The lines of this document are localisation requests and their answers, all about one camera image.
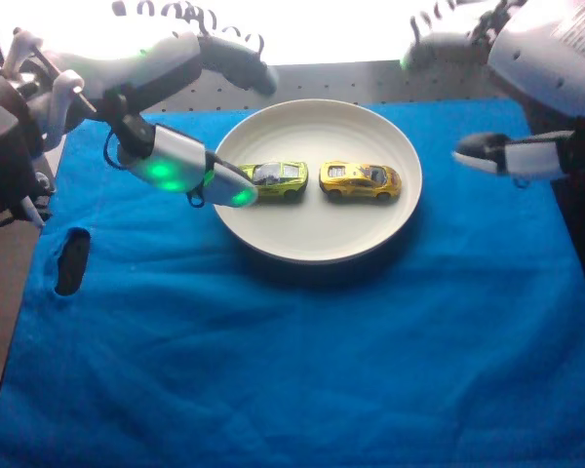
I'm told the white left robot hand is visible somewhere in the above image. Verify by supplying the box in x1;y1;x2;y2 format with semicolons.
38;0;280;210

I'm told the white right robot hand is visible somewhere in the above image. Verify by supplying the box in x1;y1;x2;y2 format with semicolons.
400;0;585;190

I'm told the green toy car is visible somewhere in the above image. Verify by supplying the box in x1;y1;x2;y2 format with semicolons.
237;160;309;202

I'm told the yellow toy car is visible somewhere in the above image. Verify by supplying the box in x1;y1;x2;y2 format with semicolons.
318;159;404;202

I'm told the white round plate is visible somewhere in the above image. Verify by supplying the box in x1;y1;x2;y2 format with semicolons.
213;98;424;265

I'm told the blue cloth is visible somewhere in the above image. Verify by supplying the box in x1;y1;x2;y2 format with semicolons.
0;98;585;468

